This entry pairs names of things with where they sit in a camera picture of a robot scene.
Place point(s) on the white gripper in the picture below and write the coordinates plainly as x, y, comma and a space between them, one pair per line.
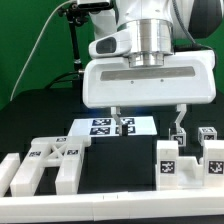
109, 80

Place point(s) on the white chair seat part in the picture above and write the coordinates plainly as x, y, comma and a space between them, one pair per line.
190, 173

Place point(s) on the white chair back part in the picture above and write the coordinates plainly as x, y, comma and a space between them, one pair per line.
65, 152

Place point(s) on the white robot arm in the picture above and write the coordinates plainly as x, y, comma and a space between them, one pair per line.
145, 54

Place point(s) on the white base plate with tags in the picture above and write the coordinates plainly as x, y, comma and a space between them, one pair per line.
107, 127

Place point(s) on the black camera stand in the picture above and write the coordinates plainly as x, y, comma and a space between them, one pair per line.
77, 14

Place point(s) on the white U-shaped fence frame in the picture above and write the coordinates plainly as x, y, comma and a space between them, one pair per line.
103, 206

